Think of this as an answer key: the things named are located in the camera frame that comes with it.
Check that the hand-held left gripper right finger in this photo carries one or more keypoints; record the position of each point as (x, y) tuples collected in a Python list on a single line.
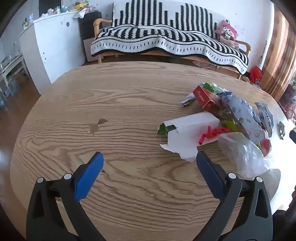
[(208, 171)]

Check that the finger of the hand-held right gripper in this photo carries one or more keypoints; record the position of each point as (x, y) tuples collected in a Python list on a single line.
[(293, 134)]

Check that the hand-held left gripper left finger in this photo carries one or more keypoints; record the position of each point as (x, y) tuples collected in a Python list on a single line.
[(89, 176)]

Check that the grey blue wrapper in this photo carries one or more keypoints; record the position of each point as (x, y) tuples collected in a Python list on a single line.
[(266, 115)]

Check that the green and white carton box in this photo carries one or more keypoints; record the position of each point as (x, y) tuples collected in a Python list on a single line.
[(192, 129)]

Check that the blue patterned wrapper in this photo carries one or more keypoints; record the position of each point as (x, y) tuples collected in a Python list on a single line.
[(242, 113)]

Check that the small dark green wrapper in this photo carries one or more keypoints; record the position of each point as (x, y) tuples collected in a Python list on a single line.
[(281, 129)]

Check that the red and green wrapper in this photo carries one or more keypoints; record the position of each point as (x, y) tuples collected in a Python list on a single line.
[(266, 147)]

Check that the curly red ribbon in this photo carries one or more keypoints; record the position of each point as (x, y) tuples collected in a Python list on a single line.
[(212, 133)]

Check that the dark red plant pot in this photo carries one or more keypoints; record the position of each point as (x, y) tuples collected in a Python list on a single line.
[(288, 95)]

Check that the translucent white plastic bag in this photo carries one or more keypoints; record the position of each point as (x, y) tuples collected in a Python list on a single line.
[(242, 153)]

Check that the lime green wrapper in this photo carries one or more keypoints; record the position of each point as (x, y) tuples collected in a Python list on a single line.
[(231, 126)]

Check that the red bag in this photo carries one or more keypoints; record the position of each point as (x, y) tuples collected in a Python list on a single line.
[(255, 74)]

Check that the beige slippers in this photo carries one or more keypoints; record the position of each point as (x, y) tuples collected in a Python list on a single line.
[(247, 80)]

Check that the crumpled white wrapper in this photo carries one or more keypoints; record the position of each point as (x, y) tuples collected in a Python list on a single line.
[(188, 99)]

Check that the red cardboard box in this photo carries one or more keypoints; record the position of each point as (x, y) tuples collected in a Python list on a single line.
[(203, 96)]

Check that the brown curtain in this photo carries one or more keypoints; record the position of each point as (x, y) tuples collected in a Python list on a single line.
[(277, 58)]

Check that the green foil wrapper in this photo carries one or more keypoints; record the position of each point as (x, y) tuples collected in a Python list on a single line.
[(209, 86)]

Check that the flat cardboard piece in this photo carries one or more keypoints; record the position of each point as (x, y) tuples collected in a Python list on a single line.
[(201, 64)]

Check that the pink plush toy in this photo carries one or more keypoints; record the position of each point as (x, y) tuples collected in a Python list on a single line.
[(227, 33)]

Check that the white wooden chair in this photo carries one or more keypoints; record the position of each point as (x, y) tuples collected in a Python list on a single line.
[(13, 67)]

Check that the white cabinet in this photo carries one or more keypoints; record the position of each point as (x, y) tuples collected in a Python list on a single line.
[(57, 44)]

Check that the sofa with striped blanket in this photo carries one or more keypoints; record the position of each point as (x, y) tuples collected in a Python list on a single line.
[(161, 39)]

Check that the dark narrow cabinet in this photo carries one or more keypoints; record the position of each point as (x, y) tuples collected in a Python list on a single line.
[(89, 23)]

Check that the wooden sofa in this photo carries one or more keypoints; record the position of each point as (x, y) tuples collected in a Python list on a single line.
[(99, 23)]

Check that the group of small toys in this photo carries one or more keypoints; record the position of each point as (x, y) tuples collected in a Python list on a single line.
[(79, 5)]

